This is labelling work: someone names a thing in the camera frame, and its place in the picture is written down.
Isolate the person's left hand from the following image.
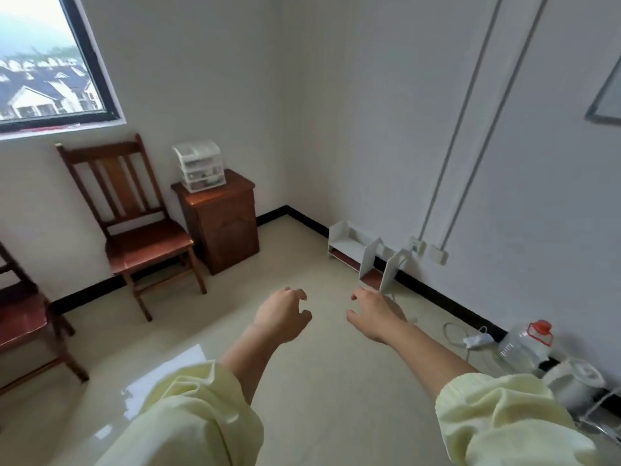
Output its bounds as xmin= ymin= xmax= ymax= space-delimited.
xmin=254 ymin=288 xmax=314 ymax=346

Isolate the person's right hand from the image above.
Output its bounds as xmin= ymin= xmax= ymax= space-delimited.
xmin=346 ymin=288 xmax=409 ymax=346

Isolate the white plastic drawer organizer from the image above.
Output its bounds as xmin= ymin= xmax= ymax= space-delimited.
xmin=173 ymin=140 xmax=227 ymax=193

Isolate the person's right forearm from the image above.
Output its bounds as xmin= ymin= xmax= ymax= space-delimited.
xmin=393 ymin=325 xmax=607 ymax=466

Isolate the person's left forearm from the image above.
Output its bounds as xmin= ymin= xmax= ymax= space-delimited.
xmin=92 ymin=329 xmax=292 ymax=466

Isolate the small white floor rack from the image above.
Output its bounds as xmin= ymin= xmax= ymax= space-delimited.
xmin=327 ymin=220 xmax=413 ymax=294

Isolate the brown wooden cabinet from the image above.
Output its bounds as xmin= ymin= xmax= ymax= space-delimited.
xmin=171 ymin=170 xmax=261 ymax=276

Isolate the clear jug with red cap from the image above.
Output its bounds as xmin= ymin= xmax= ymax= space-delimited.
xmin=497 ymin=320 xmax=554 ymax=375

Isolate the wooden slat-back chair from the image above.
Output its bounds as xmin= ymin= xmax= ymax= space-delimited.
xmin=55 ymin=133 xmax=208 ymax=321

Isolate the white electric kettle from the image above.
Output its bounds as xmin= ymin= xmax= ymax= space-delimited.
xmin=541 ymin=357 xmax=607 ymax=416

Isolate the dark wooden chair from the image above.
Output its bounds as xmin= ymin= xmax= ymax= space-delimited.
xmin=0 ymin=242 xmax=91 ymax=396

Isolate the window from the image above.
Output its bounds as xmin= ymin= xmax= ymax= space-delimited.
xmin=0 ymin=0 xmax=125 ymax=132

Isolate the white plug with cable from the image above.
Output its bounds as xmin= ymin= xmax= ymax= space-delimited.
xmin=444 ymin=320 xmax=496 ymax=350

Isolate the white wall conduit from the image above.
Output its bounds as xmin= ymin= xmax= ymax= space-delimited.
xmin=437 ymin=0 xmax=551 ymax=253
xmin=417 ymin=0 xmax=506 ymax=249

